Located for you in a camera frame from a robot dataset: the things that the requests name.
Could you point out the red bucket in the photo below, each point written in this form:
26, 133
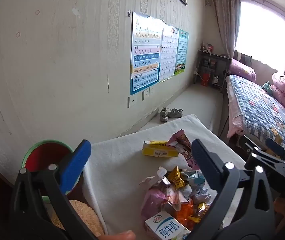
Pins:
205, 78

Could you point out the crumpled white paper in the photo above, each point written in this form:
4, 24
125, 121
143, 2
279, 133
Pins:
197, 192

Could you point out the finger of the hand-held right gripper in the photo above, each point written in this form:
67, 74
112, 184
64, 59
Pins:
276, 146
248, 145

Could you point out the teal plush toy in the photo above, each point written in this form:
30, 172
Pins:
267, 86

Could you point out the green rimmed red bin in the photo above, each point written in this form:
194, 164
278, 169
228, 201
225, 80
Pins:
40, 155

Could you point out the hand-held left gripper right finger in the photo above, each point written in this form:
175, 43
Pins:
207, 160

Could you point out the teal chart wall poster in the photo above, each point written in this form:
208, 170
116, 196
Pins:
182, 50

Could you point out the gold foil wrapper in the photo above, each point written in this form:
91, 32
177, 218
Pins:
198, 212

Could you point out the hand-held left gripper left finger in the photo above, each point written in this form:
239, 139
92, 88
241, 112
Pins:
75, 165

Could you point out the white wall socket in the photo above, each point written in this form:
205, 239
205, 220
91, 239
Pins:
152, 91
145, 93

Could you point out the yellow snack wrapper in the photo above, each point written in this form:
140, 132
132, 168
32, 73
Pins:
176, 178

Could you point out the brown fluffy blanket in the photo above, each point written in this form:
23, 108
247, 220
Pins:
82, 215

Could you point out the orange plastic wrapper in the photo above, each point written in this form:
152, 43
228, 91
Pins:
182, 212

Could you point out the purple pillow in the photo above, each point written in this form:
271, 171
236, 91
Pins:
242, 68

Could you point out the blue letter wall poster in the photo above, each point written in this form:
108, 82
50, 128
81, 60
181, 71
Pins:
145, 55

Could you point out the bed with patterned quilt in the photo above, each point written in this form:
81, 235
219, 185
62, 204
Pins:
260, 107

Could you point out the pink snack wrapper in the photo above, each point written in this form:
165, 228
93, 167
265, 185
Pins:
182, 140

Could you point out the dark shelf rack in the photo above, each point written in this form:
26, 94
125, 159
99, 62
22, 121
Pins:
220, 62

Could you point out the window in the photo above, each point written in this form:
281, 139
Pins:
262, 32

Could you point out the white green milk carton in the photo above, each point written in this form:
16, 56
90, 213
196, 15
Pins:
162, 226

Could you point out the yellow cardboard box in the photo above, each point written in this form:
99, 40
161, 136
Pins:
157, 152

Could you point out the white wall plate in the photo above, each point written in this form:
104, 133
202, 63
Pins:
132, 101

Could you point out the person's left hand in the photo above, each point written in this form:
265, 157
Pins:
122, 236

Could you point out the white towel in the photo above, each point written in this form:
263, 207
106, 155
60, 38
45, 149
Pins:
122, 160

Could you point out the pink bed sheet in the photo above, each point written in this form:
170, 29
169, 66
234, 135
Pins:
233, 122

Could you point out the pink plastic wrapper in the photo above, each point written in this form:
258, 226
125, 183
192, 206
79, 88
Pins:
155, 200

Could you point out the white chart wall poster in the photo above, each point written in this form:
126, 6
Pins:
168, 52

